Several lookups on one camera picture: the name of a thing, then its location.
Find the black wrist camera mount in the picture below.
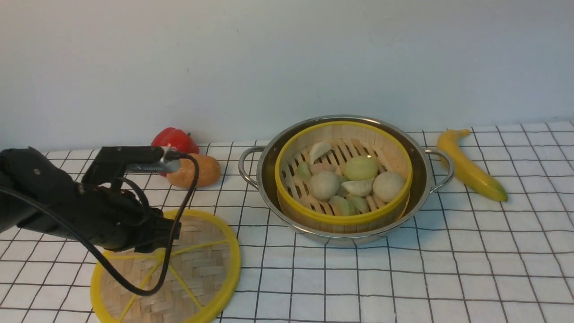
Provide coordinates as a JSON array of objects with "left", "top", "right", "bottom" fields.
[{"left": 81, "top": 146, "right": 188, "bottom": 186}]

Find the bamboo steamer basket yellow rim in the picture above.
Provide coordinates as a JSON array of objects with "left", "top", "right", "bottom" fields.
[{"left": 274, "top": 121, "right": 413, "bottom": 233}]

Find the woven bamboo steamer lid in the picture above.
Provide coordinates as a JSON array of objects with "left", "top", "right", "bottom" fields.
[{"left": 90, "top": 210, "right": 241, "bottom": 323}]

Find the brown potato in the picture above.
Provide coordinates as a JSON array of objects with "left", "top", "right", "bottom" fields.
[{"left": 166, "top": 153, "right": 222, "bottom": 189}]

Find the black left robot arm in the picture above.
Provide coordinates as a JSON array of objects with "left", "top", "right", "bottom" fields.
[{"left": 1, "top": 146, "right": 181, "bottom": 253}]

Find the red bell pepper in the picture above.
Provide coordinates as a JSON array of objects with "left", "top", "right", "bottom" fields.
[{"left": 150, "top": 127, "right": 200, "bottom": 155}]

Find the yellow banana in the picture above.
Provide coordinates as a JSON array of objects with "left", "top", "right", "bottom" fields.
[{"left": 436, "top": 129, "right": 509, "bottom": 202}]

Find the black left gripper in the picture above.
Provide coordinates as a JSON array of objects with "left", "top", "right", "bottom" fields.
[{"left": 72, "top": 186, "right": 181, "bottom": 252}]

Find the round white bun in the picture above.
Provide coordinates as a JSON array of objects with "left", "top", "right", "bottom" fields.
[{"left": 308, "top": 171, "right": 340, "bottom": 201}]

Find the black camera cable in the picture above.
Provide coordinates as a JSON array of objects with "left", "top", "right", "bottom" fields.
[{"left": 0, "top": 153, "right": 200, "bottom": 297}]

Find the round beige bun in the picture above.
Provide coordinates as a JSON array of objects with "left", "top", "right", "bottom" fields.
[{"left": 372, "top": 171, "right": 406, "bottom": 204}]

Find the white dumpling at back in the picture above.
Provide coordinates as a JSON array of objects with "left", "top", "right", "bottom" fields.
[{"left": 308, "top": 141, "right": 332, "bottom": 164}]

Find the white folded dumpling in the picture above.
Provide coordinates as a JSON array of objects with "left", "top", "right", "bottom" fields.
[{"left": 342, "top": 177, "right": 375, "bottom": 197}]

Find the pale green round bun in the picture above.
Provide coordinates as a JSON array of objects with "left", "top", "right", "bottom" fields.
[{"left": 342, "top": 156, "right": 378, "bottom": 181}]

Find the stainless steel pot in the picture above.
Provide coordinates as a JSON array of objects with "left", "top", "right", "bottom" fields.
[{"left": 238, "top": 115, "right": 454, "bottom": 247}]

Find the white checkered tablecloth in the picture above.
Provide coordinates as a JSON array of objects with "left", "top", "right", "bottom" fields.
[{"left": 1, "top": 121, "right": 573, "bottom": 323}]

